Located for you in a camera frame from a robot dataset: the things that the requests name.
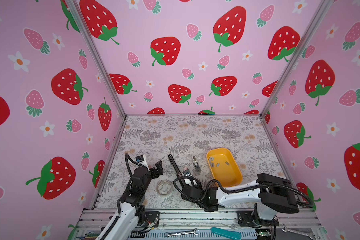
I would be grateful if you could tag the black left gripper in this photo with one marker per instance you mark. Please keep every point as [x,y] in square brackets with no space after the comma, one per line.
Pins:
[159,171]

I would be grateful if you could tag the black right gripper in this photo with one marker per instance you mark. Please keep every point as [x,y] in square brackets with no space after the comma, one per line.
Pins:
[197,187]

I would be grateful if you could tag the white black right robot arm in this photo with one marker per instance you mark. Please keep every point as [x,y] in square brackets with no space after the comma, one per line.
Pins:
[271,195]

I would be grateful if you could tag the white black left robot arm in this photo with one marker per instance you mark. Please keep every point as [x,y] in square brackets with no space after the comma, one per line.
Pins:
[131,212]

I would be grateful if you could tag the clear tape roll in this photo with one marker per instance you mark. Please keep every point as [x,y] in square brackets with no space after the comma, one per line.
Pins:
[164,188]

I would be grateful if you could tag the yellow plastic tray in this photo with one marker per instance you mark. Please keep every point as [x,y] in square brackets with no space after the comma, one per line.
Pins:
[228,176]

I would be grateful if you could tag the silver wrench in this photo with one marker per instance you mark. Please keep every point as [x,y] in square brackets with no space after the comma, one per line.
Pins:
[309,235]
[190,233]

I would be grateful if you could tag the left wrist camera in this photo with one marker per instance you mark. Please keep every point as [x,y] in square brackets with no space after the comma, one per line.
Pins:
[142,162]

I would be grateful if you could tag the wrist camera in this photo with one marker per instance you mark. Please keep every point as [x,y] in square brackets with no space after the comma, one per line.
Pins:
[142,162]
[187,174]

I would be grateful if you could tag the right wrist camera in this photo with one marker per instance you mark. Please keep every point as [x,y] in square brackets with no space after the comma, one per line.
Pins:
[187,174]

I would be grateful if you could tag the teal handled tool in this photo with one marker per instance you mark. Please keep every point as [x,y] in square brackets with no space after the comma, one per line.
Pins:
[227,234]

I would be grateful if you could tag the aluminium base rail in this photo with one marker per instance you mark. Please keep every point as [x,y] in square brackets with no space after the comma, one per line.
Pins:
[167,220]

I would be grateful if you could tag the aluminium corner post left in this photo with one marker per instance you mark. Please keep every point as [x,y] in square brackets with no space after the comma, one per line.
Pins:
[78,17]

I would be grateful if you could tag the aluminium corner post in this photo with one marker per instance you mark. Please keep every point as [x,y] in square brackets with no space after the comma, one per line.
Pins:
[310,31]
[78,17]

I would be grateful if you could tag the aluminium corner post right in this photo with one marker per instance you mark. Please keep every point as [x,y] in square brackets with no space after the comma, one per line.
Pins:
[310,31]

